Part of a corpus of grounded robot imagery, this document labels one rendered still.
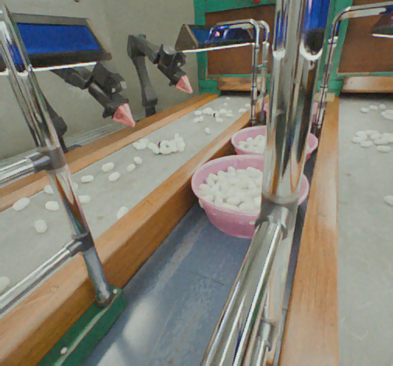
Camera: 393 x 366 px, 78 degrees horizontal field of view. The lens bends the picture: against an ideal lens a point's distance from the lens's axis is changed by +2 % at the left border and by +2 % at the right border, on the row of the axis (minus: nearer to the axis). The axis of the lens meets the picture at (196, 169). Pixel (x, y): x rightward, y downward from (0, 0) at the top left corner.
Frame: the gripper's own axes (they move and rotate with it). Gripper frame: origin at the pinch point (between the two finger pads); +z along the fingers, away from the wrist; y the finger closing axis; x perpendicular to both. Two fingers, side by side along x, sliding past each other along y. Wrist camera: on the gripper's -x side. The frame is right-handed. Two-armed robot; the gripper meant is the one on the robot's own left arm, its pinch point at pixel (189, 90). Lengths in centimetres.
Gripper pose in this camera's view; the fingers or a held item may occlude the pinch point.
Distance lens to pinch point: 122.0
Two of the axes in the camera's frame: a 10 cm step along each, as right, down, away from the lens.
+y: 4.6, -4.3, 7.7
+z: 7.2, 6.9, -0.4
